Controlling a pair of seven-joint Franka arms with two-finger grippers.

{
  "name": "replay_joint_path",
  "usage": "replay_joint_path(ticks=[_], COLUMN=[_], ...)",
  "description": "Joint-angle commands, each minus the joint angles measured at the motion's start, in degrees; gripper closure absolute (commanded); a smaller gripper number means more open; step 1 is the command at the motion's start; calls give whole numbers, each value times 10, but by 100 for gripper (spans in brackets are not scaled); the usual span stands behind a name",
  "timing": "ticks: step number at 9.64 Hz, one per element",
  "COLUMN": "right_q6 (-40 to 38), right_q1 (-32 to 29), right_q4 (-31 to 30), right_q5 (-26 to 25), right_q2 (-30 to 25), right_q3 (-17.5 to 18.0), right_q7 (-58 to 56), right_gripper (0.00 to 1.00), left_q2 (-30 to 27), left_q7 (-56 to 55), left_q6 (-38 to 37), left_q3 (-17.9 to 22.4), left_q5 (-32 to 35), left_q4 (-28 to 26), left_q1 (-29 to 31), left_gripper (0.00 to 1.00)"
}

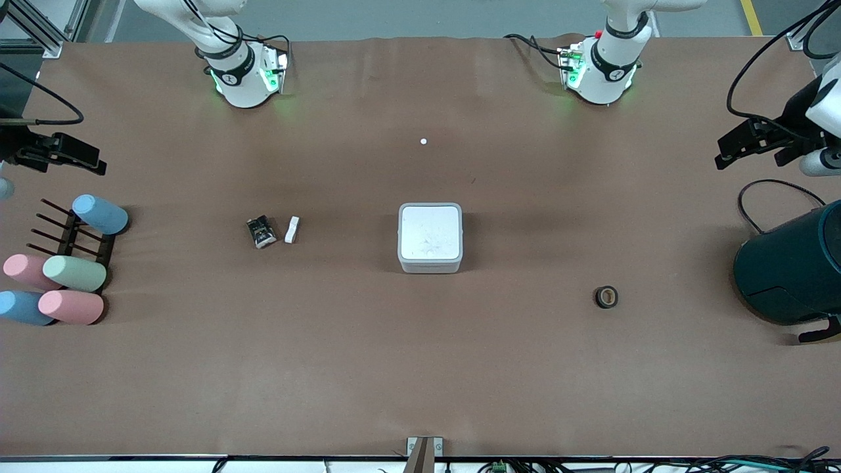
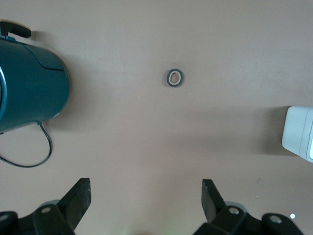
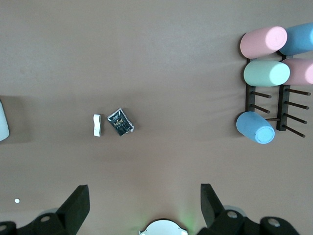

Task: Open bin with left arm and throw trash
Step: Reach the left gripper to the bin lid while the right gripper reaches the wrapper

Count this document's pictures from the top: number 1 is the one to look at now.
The pink cup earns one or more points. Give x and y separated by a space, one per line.
25 269
71 307

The black tape roll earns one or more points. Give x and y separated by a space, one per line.
606 297

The black cup rack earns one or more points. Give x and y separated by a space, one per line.
69 240

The blue cup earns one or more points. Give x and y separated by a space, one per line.
23 307
102 215

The white square trash bin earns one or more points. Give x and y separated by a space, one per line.
430 236

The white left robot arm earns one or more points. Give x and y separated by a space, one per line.
608 72

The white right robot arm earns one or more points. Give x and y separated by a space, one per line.
243 85

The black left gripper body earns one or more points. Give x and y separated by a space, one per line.
792 122

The dark teal round container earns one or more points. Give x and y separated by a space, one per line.
792 269

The small white trash piece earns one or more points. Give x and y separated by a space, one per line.
292 230

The aluminium frame profile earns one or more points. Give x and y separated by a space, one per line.
796 41
39 29

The metal edge bracket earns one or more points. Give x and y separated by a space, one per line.
424 450

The black snack wrapper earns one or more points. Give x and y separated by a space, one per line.
261 231

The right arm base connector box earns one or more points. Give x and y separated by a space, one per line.
274 69

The green cup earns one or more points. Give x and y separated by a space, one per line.
75 273

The green terminal connector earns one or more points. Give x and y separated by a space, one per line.
499 467

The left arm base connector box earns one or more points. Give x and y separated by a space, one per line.
570 66

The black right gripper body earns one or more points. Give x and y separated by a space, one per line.
11 146

